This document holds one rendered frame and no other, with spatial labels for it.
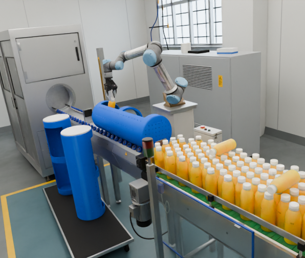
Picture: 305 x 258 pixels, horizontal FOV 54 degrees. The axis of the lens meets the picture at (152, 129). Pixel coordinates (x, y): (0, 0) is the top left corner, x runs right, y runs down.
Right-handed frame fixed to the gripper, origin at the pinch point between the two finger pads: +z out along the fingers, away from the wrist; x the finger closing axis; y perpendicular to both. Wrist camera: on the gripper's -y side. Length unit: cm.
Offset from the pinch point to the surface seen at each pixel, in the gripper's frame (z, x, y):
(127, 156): 41, 13, -39
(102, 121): 17.8, 14.1, -1.5
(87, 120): 32, 2, 63
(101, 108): 8.0, 9.5, 5.9
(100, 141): 40.7, 12.4, 13.2
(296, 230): 29, 17, -186
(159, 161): 28, 17, -90
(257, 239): 40, 23, -172
